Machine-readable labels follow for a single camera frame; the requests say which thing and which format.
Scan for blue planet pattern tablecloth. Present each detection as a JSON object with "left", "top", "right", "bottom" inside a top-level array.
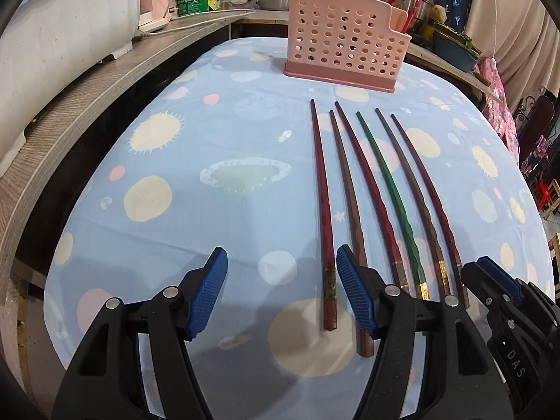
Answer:
[{"left": 44, "top": 38, "right": 553, "bottom": 419}]

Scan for pink perforated utensil holder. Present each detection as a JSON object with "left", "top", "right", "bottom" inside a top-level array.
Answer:
[{"left": 284, "top": 0, "right": 411, "bottom": 93}]

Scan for pink floral apron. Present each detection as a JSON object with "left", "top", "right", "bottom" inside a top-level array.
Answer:
[{"left": 475, "top": 58, "right": 519, "bottom": 165}]

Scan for white blue dish rack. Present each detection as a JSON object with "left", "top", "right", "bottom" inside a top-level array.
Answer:
[{"left": 1, "top": 0, "right": 140, "bottom": 171}]

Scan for brown chopstick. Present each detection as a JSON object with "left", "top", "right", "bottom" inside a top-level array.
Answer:
[
  {"left": 329, "top": 110, "right": 374, "bottom": 358},
  {"left": 375, "top": 108, "right": 451, "bottom": 299}
]

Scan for green chopstick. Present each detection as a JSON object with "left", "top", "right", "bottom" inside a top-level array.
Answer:
[{"left": 356, "top": 112, "right": 430, "bottom": 300}]

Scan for white power cable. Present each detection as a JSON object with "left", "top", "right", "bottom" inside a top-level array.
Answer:
[{"left": 139, "top": 7, "right": 259, "bottom": 38}]

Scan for dark red chopstick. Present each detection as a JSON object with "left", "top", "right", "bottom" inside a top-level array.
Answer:
[
  {"left": 335, "top": 100, "right": 409, "bottom": 293},
  {"left": 391, "top": 114, "right": 470, "bottom": 308},
  {"left": 309, "top": 100, "right": 338, "bottom": 331}
]

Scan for clear food container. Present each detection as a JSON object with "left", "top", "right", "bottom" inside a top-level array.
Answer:
[{"left": 218, "top": 0, "right": 259, "bottom": 11}]

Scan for beige curtain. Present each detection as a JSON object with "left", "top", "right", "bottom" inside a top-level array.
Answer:
[{"left": 465, "top": 0, "right": 559, "bottom": 109}]

